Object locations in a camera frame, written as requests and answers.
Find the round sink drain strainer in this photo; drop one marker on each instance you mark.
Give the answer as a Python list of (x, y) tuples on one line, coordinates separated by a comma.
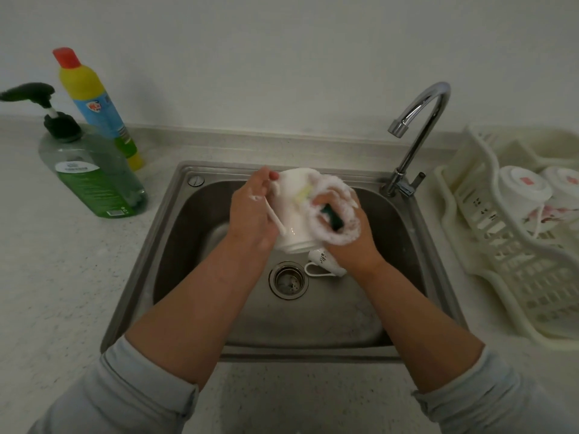
[(288, 280)]

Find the yellow bottle with red cap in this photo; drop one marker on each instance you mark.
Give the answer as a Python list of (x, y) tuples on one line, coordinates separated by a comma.
[(97, 108)]

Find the green pump soap bottle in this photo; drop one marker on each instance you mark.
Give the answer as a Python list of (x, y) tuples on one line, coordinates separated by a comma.
[(86, 162)]

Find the white bowl with floral print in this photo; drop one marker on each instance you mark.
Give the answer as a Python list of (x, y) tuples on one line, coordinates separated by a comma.
[(563, 194)]

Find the stainless steel sink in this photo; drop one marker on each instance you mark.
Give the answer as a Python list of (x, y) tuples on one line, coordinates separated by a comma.
[(280, 266)]

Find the person's right hand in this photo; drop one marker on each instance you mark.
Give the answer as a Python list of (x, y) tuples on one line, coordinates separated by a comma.
[(357, 239)]

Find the cream plastic dish rack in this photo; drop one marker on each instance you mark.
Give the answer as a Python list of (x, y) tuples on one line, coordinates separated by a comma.
[(515, 230)]

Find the person's right fingers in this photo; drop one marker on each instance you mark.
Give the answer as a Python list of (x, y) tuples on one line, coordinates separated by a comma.
[(326, 199)]

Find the green foamy dish sponge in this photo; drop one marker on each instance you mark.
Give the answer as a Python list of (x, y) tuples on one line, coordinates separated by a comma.
[(337, 210)]

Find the white ceramic mug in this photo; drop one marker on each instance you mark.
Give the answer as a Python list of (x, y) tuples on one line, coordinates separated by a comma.
[(294, 212)]

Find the white mug with dark print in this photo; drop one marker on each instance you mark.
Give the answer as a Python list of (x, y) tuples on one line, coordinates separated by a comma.
[(323, 263)]

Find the person's left forearm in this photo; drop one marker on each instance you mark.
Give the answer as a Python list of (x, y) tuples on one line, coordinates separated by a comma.
[(199, 302)]

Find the white bowl with red mark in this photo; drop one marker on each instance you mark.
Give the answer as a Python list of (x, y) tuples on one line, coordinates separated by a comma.
[(522, 192)]

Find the chrome gooseneck faucet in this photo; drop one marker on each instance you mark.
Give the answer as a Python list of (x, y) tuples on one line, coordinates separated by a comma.
[(418, 131)]

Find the person's right forearm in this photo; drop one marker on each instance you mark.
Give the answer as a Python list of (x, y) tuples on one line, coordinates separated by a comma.
[(407, 320)]

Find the person's left hand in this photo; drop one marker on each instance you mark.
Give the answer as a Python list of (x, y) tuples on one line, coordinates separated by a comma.
[(249, 212)]

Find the person's left thumb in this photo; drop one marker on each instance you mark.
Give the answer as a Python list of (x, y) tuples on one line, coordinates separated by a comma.
[(270, 177)]

